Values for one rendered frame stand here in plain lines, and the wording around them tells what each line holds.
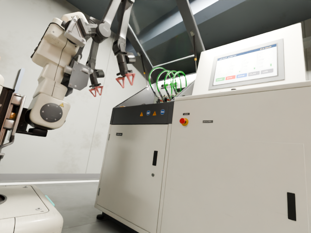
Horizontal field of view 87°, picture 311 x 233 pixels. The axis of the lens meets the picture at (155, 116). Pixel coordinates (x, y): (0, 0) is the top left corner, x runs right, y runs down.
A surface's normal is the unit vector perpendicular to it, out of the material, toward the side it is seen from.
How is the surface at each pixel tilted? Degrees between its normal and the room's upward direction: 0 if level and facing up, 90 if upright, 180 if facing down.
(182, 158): 90
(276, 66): 76
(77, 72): 90
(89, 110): 90
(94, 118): 90
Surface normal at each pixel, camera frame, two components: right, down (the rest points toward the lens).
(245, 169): -0.62, -0.24
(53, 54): 0.71, -0.06
